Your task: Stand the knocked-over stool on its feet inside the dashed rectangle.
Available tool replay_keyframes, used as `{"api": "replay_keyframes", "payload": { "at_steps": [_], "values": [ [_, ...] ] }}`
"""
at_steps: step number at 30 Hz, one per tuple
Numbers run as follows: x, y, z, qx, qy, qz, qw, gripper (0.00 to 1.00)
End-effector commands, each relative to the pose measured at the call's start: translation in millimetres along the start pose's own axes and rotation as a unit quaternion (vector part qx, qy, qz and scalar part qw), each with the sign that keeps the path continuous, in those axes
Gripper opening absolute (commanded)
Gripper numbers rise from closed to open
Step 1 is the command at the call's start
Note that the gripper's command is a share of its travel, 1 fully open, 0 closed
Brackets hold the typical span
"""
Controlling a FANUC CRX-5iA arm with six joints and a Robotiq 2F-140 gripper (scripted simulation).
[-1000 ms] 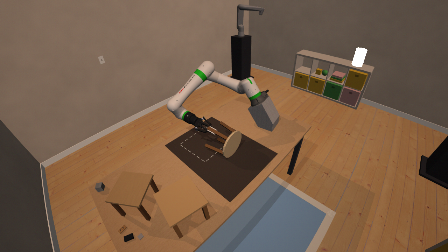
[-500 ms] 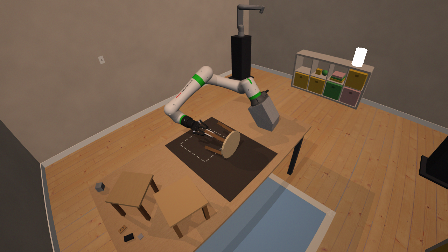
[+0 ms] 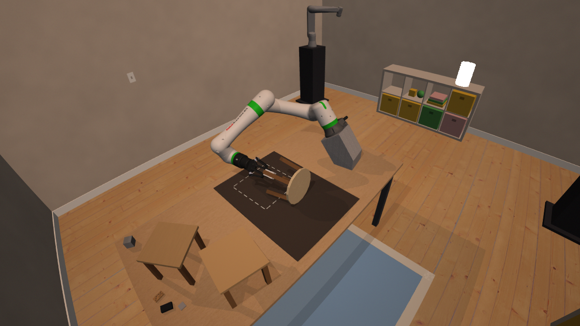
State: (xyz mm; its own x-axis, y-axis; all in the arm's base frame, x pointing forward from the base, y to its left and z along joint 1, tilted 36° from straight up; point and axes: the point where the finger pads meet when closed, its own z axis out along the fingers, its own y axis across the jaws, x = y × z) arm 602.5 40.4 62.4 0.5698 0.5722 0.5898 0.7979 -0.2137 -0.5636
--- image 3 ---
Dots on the dark brown rectangular mat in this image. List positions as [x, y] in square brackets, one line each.
[296, 228]

